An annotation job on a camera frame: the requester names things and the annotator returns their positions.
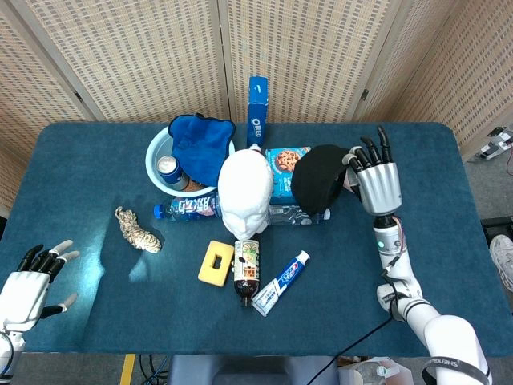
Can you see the woven folding screen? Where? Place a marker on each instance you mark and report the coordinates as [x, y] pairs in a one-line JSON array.
[[120, 48]]

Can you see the blue cloth towel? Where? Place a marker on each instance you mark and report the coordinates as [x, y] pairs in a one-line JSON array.
[[204, 148]]

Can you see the clear bottle green label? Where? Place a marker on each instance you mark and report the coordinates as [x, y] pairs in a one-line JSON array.
[[376, 371]]

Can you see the blue label drink bottle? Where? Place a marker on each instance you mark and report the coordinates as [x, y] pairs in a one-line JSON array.
[[188, 206]]

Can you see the brown tea bottle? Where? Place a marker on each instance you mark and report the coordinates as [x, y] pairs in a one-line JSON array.
[[246, 272]]

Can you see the white foam mannequin head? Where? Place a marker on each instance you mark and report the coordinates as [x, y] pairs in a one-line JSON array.
[[244, 188]]

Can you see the pink wet wipes pack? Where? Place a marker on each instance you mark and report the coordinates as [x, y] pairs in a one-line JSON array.
[[348, 182]]

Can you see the white power strip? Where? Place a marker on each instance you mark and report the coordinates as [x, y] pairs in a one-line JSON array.
[[495, 146]]

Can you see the yellow floor tape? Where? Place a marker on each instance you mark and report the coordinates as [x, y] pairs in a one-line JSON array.
[[128, 369]]

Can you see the white sneaker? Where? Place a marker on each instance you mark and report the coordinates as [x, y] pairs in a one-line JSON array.
[[503, 260]]

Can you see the black stand base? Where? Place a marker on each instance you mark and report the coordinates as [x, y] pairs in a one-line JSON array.
[[497, 226]]

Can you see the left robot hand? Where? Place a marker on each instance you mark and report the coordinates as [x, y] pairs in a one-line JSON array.
[[24, 297]]

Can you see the blue cookie box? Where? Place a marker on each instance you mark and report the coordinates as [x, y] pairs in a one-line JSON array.
[[280, 176]]

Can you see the yellow sponge with hole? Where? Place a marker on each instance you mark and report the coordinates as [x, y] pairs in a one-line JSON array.
[[206, 268]]

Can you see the cardboard box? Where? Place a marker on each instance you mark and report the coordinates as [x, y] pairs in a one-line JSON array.
[[402, 375]]

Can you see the blue soda can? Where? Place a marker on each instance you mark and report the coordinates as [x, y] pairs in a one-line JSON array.
[[168, 166]]

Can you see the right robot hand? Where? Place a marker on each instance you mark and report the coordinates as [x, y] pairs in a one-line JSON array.
[[378, 188]]

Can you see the blue Oreo box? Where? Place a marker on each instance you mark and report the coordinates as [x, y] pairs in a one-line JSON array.
[[256, 116]]

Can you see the teal tablecloth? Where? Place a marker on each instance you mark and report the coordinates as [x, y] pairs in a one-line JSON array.
[[80, 160]]

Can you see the clear water bottle white cap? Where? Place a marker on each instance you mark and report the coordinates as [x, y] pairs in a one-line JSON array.
[[288, 214]]

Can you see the black baseball cap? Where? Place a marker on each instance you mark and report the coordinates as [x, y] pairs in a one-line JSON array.
[[316, 180]]

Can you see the pale blue plastic basin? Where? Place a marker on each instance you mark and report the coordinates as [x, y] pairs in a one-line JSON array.
[[152, 168]]

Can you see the blue white toothpaste tube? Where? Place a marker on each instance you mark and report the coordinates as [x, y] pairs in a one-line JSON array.
[[280, 280]]

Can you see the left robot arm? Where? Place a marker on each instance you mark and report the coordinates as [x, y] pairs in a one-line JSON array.
[[8, 349]]

